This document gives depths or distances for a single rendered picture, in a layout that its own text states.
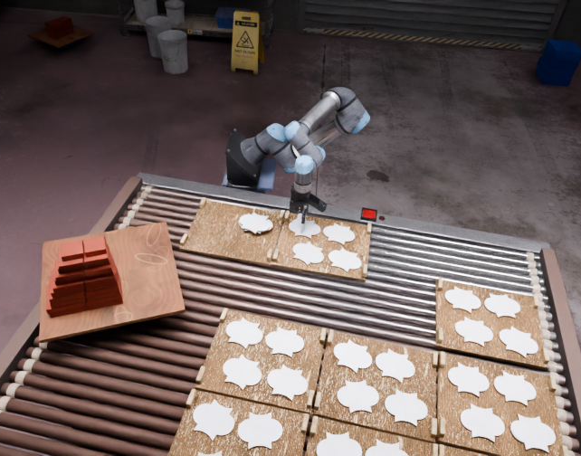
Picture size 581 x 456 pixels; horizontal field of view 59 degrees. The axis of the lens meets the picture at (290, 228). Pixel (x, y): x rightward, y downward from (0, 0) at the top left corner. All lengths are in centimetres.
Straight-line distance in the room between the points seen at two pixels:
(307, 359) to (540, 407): 83
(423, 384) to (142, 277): 112
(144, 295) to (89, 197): 227
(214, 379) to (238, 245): 67
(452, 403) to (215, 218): 130
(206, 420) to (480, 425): 91
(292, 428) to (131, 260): 91
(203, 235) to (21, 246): 187
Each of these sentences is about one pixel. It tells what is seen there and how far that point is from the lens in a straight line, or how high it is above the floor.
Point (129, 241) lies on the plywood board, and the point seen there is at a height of 104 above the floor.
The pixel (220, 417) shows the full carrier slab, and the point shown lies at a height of 95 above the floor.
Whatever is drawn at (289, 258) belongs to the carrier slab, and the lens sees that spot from 225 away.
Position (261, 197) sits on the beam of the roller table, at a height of 92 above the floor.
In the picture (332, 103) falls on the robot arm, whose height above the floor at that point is 140.
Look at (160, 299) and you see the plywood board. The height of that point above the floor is 104.
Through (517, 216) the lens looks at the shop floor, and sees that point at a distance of 438.
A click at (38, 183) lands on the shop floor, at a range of 448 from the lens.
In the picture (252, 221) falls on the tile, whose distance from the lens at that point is 237.
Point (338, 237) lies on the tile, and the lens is 236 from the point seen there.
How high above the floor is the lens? 256
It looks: 43 degrees down
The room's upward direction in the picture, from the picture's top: 4 degrees clockwise
